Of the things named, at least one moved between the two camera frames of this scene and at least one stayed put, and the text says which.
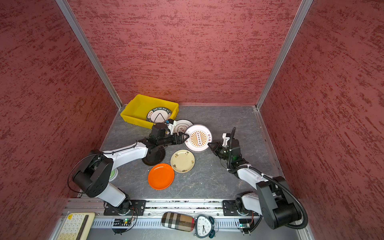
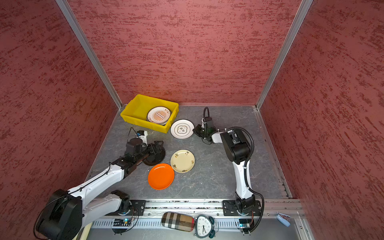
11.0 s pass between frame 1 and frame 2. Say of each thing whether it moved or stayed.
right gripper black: moved
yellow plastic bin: stayed
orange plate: stayed
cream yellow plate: stayed
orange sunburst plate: moved
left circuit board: stayed
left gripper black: moved
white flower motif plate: stayed
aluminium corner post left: stayed
